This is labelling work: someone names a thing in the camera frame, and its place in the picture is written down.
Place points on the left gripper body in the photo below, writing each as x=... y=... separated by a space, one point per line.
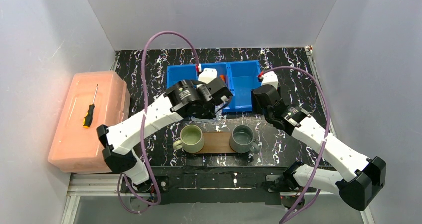
x=223 y=92

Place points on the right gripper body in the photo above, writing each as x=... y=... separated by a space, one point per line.
x=261 y=97

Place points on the blue three-compartment plastic bin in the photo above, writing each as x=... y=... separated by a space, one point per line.
x=240 y=76

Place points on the grey ceramic mug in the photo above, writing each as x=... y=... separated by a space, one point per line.
x=242 y=140

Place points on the oval wooden tray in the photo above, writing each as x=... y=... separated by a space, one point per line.
x=216 y=143

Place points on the light green ceramic mug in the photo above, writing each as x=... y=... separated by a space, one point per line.
x=191 y=139

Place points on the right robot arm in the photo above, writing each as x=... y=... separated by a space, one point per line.
x=357 y=179

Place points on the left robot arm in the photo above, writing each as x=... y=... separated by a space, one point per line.
x=186 y=98

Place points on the pink plastic storage box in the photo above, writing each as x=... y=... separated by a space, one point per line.
x=75 y=149

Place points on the yellow black screwdriver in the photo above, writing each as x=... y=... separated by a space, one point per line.
x=88 y=119

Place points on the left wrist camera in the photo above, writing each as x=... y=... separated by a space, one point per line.
x=207 y=75

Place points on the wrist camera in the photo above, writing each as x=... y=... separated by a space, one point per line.
x=270 y=78
x=207 y=75

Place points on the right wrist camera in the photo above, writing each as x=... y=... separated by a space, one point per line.
x=270 y=78

